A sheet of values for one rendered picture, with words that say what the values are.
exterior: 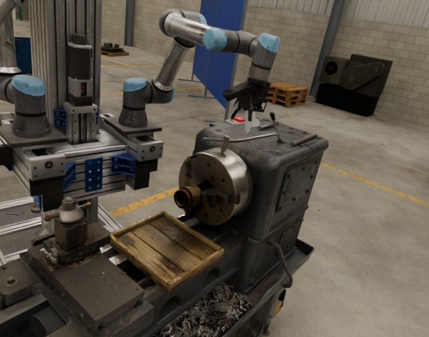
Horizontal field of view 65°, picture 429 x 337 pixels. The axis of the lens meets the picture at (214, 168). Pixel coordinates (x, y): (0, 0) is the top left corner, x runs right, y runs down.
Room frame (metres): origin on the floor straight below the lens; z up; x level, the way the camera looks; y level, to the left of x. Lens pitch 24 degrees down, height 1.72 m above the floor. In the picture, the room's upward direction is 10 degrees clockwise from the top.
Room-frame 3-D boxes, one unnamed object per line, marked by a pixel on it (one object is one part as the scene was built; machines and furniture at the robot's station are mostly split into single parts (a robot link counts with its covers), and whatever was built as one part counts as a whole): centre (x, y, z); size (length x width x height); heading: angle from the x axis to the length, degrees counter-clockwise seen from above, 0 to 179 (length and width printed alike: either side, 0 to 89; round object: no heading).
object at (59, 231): (0.85, 0.40, 1.07); 0.07 x 0.07 x 0.10; 54
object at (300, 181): (1.62, -0.23, 1.06); 0.59 x 0.48 x 0.39; 144
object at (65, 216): (0.84, 0.41, 1.13); 0.08 x 0.08 x 0.03
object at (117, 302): (0.81, 0.36, 0.95); 0.43 x 0.17 x 0.05; 54
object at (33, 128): (1.34, 0.81, 1.21); 0.15 x 0.15 x 0.10
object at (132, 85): (1.71, 0.46, 1.33); 0.13 x 0.12 x 0.14; 132
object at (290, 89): (9.33, -1.57, 0.22); 1.25 x 0.86 x 0.44; 148
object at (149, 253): (1.08, 0.14, 0.89); 0.36 x 0.30 x 0.04; 54
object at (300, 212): (1.62, -0.23, 0.43); 0.60 x 0.48 x 0.86; 144
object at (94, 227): (0.87, 0.39, 0.99); 0.20 x 0.10 x 0.05; 144
